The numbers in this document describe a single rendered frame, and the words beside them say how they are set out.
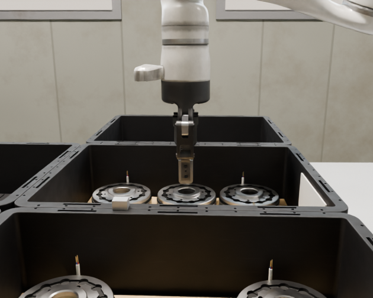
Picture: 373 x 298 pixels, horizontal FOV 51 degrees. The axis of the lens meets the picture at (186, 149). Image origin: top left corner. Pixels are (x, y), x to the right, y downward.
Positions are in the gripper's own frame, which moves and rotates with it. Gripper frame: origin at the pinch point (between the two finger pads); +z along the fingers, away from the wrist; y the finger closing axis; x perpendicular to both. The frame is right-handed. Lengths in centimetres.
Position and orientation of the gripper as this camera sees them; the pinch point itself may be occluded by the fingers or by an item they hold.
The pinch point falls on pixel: (186, 167)
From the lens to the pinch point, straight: 63.0
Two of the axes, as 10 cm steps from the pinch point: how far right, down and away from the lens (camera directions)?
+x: -10.0, 0.0, 0.2
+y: 0.2, -2.6, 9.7
